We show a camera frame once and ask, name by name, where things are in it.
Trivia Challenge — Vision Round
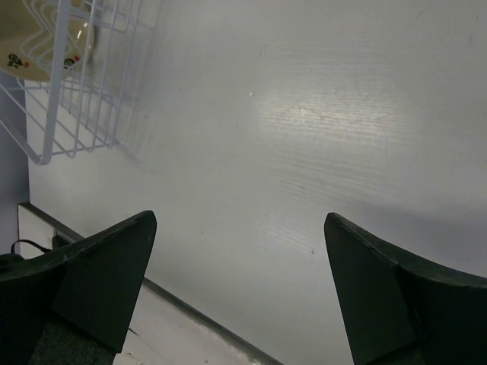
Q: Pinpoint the clear wire dish rack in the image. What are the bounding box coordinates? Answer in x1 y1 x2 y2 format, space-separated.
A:
1 1 161 165

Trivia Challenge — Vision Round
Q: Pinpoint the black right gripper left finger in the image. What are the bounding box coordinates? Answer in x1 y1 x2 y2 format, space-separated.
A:
1 211 157 364

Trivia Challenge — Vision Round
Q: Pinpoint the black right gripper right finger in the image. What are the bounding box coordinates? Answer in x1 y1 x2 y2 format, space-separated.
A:
324 213 486 364

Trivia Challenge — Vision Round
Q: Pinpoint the cream small plate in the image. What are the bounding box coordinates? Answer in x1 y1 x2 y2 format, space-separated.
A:
1 1 94 82

